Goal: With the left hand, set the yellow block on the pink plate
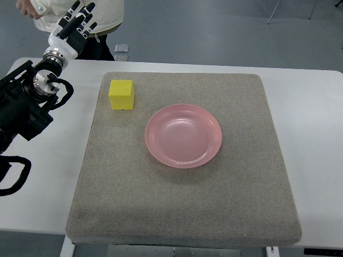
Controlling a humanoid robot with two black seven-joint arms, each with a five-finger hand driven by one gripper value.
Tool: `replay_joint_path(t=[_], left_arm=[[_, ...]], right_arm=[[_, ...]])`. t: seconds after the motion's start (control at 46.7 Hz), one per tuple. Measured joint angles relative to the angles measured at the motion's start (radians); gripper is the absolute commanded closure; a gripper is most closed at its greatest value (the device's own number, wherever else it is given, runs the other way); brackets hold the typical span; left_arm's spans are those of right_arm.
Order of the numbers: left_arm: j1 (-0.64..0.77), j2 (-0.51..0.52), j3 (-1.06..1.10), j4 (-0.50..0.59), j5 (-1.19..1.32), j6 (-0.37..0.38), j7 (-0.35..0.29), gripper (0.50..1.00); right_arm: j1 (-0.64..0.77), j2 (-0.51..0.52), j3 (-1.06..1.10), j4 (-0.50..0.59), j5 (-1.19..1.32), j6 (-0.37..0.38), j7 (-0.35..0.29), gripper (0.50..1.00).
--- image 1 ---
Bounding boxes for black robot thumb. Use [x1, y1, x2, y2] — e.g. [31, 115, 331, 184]
[57, 16, 83, 39]

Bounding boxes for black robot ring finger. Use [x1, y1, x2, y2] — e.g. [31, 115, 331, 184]
[79, 14, 93, 29]

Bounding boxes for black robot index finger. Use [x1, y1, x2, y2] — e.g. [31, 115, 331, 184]
[63, 0, 80, 21]

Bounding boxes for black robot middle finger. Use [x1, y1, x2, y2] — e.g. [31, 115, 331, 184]
[76, 2, 95, 20]

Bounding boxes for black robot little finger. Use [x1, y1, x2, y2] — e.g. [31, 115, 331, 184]
[82, 22, 97, 39]

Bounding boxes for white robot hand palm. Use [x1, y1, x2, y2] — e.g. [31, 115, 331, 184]
[48, 28, 86, 59]

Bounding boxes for yellow foam block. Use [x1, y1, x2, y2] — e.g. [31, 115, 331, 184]
[108, 80, 135, 110]

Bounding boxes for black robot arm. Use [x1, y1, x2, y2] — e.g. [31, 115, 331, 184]
[1, 1, 97, 152]

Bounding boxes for clear floor plate upper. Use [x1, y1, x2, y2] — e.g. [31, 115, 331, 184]
[114, 44, 129, 54]

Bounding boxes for clear floor plate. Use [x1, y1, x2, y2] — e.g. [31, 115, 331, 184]
[114, 55, 128, 62]
[114, 44, 129, 54]

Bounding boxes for clear floor plate lower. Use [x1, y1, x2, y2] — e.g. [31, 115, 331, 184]
[114, 55, 128, 62]

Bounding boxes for pink plate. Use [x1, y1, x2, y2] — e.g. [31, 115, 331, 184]
[145, 104, 222, 169]

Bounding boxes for person's bare hand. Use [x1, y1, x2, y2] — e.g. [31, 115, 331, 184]
[16, 0, 41, 20]

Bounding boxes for person in white jacket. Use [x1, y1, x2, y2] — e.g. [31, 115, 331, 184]
[16, 0, 124, 61]

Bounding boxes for beige fabric mat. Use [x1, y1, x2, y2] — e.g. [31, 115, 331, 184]
[66, 72, 302, 248]

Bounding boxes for metal chair legs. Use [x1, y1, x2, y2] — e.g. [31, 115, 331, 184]
[266, 1, 342, 25]

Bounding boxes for black braided cable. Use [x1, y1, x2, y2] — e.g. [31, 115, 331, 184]
[0, 155, 32, 196]

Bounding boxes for white table leg frame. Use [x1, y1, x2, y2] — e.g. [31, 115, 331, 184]
[59, 235, 343, 257]

